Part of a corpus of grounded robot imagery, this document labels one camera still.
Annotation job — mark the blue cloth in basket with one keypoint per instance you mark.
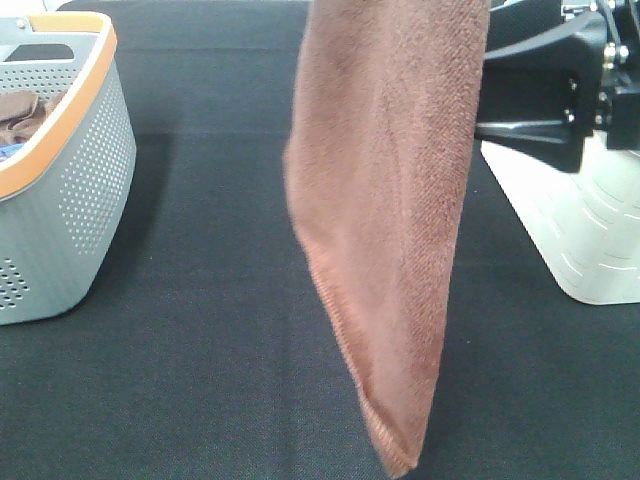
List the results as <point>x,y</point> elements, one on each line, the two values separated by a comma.
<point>7,151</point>

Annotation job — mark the white lidded storage box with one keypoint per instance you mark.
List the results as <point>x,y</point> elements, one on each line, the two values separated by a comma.
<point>585,225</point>

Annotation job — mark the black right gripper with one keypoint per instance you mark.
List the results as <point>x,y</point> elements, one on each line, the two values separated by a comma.
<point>605,38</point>

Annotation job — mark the black table cloth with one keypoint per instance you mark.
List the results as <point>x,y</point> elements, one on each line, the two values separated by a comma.
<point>202,350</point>

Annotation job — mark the brown microfibre towel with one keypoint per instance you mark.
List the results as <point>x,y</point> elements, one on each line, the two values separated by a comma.
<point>376,168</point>

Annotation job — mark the grey perforated laundry basket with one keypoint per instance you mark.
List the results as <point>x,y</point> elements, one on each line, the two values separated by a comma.
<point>64,189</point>

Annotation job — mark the brown towel in basket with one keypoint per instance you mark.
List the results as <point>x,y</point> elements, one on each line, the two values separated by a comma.
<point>22,114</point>

